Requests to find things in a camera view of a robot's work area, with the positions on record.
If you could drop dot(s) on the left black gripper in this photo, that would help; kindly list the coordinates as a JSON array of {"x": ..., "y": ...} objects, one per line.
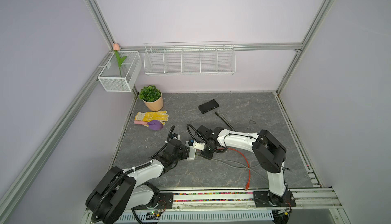
[{"x": 184, "y": 150}]

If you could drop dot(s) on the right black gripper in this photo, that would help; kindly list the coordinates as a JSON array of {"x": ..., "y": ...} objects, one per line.
[{"x": 207, "y": 155}]

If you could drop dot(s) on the white network switch box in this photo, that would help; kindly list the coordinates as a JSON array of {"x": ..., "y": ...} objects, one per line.
[{"x": 192, "y": 151}]

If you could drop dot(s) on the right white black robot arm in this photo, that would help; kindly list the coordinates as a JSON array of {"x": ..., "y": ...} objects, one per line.
[{"x": 269, "y": 152}]

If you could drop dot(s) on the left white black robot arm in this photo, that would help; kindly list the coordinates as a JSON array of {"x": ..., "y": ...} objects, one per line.
[{"x": 122, "y": 189}]

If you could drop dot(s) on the purple pink trowel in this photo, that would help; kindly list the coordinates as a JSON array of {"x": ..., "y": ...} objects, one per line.
[{"x": 153, "y": 125}]

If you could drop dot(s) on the yellow work glove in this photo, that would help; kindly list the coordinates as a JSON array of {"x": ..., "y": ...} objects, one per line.
[{"x": 161, "y": 116}]

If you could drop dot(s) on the green plant in pot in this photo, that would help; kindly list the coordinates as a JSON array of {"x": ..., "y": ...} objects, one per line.
[{"x": 152, "y": 98}]

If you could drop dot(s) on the pink artificial tulip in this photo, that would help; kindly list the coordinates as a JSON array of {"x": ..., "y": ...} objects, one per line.
[{"x": 120, "y": 59}]

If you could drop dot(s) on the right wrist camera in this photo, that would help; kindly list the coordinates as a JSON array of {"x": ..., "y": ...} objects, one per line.
[{"x": 196, "y": 145}]

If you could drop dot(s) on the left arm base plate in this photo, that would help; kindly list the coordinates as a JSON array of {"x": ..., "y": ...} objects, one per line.
[{"x": 162, "y": 200}]

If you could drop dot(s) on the long white wire basket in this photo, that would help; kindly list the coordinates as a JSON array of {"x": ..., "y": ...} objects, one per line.
[{"x": 189, "y": 58}]

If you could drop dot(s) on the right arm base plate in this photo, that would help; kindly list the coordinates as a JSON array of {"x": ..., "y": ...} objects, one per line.
[{"x": 263, "y": 198}]

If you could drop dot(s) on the small white wire basket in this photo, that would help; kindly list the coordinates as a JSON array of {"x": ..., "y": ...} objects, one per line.
[{"x": 110, "y": 78}]

